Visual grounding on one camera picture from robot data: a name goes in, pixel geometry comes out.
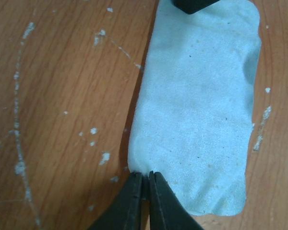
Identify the blue cleaning cloth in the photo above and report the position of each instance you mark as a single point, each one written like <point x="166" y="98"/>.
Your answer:
<point x="193" y="118"/>

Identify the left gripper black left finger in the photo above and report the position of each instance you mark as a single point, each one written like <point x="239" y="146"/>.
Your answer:
<point x="124" y="213"/>

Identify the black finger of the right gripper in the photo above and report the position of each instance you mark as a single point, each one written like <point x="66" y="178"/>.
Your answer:
<point x="192" y="6"/>

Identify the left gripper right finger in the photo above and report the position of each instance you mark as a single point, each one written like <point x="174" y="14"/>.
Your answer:
<point x="166" y="212"/>

